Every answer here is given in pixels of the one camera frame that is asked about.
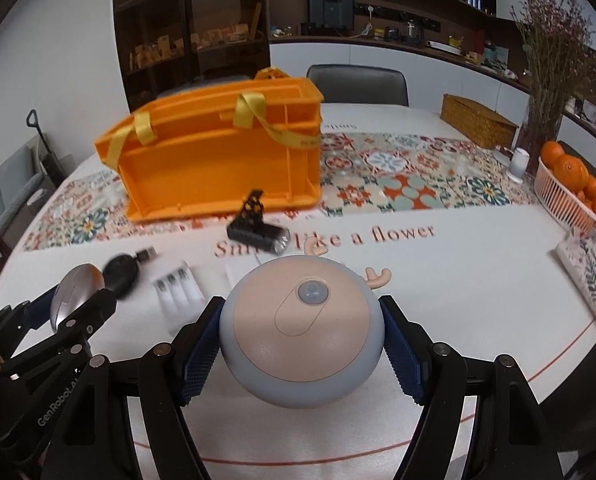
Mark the round pink deer night light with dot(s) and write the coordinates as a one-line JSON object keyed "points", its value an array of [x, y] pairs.
{"points": [[303, 331]]}

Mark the silver computer mouse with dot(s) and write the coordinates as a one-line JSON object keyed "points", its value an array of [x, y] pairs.
{"points": [[76, 287]]}

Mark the vase with dried flowers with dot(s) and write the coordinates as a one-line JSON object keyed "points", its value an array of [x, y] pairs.
{"points": [[556, 38]]}

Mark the black coffee machine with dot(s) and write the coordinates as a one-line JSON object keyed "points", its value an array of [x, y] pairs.
{"points": [[330, 16]]}

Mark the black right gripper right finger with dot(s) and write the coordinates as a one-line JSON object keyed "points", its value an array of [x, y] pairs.
{"points": [[510, 438]]}

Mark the small white cup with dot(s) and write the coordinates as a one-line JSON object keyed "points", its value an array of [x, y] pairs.
{"points": [[518, 164]]}

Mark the patterned table runner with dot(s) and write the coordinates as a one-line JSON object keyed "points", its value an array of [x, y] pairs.
{"points": [[361, 173]]}

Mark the white usb wall charger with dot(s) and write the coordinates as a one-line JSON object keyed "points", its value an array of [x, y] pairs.
{"points": [[237, 268]]}

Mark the black bike light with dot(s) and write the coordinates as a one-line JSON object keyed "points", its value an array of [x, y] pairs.
{"points": [[248, 227]]}

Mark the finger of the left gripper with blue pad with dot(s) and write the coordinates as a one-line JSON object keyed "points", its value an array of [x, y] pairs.
{"points": [[30, 315]]}

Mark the pink basket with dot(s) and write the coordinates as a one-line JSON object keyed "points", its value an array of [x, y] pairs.
{"points": [[562, 204]]}

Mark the orange plastic storage box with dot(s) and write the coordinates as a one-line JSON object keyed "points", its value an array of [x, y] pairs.
{"points": [[203, 151]]}

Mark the dark display cabinet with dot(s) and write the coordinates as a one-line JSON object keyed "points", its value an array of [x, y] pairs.
{"points": [[167, 46]]}

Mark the floral tissue pack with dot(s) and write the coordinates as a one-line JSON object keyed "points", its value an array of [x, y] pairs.
{"points": [[577, 254]]}

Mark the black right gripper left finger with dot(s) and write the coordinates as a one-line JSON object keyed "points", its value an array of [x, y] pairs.
{"points": [[165, 379]]}

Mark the orange fruit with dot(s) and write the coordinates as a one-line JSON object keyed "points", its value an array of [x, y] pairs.
{"points": [[571, 172]]}

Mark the woven wicker tissue box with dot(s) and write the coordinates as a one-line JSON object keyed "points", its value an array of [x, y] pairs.
{"points": [[482, 126]]}

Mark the dark grey chair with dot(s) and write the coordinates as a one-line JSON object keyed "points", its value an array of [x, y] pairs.
{"points": [[359, 84]]}

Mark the white battery charger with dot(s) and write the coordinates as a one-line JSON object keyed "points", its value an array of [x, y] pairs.
{"points": [[180, 298]]}

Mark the grey sofa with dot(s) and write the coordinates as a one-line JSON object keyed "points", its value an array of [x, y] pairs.
{"points": [[23, 192]]}

